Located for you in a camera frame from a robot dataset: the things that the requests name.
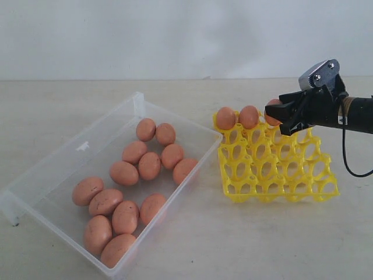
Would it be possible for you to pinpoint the clear plastic storage box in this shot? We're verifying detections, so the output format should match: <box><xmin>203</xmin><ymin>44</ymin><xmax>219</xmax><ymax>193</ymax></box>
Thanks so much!
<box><xmin>1</xmin><ymin>92</ymin><xmax>222</xmax><ymax>279</ymax></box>

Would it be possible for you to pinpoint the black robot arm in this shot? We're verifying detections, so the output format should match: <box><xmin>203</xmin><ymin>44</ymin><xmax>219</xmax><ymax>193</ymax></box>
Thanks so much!
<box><xmin>265</xmin><ymin>75</ymin><xmax>372</xmax><ymax>136</ymax></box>

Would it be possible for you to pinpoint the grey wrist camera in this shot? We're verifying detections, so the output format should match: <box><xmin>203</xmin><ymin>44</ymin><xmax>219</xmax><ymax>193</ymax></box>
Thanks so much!
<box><xmin>298</xmin><ymin>59</ymin><xmax>340</xmax><ymax>90</ymax></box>

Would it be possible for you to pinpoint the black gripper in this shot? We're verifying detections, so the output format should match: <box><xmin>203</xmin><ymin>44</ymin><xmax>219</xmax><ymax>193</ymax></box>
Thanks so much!
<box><xmin>265</xmin><ymin>74</ymin><xmax>347</xmax><ymax>136</ymax></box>

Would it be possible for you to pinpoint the brown egg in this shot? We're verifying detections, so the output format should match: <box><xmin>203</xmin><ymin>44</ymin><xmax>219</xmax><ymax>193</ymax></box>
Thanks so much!
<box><xmin>88</xmin><ymin>188</ymin><xmax>124</xmax><ymax>216</ymax></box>
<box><xmin>161</xmin><ymin>143</ymin><xmax>184</xmax><ymax>170</ymax></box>
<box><xmin>138</xmin><ymin>152</ymin><xmax>161</xmax><ymax>181</ymax></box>
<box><xmin>83</xmin><ymin>215</ymin><xmax>112</xmax><ymax>256</ymax></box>
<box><xmin>263</xmin><ymin>99</ymin><xmax>283</xmax><ymax>127</ymax></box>
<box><xmin>110</xmin><ymin>161</ymin><xmax>139</xmax><ymax>186</ymax></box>
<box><xmin>155</xmin><ymin>122</ymin><xmax>176</xmax><ymax>146</ymax></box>
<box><xmin>112</xmin><ymin>200</ymin><xmax>139</xmax><ymax>235</ymax></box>
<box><xmin>72</xmin><ymin>176</ymin><xmax>104</xmax><ymax>207</ymax></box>
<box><xmin>238</xmin><ymin>105</ymin><xmax>259</xmax><ymax>129</ymax></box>
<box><xmin>173</xmin><ymin>158</ymin><xmax>198</xmax><ymax>185</ymax></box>
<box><xmin>140</xmin><ymin>193</ymin><xmax>167</xmax><ymax>225</ymax></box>
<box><xmin>216</xmin><ymin>107</ymin><xmax>236</xmax><ymax>130</ymax></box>
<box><xmin>122</xmin><ymin>141</ymin><xmax>147</xmax><ymax>165</ymax></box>
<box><xmin>100</xmin><ymin>234</ymin><xmax>136</xmax><ymax>268</ymax></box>
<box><xmin>136</xmin><ymin>118</ymin><xmax>156</xmax><ymax>142</ymax></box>

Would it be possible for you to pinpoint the yellow plastic egg tray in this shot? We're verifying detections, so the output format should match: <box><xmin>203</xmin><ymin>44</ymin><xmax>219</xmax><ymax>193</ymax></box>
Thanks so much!
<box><xmin>214</xmin><ymin>119</ymin><xmax>340</xmax><ymax>203</ymax></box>

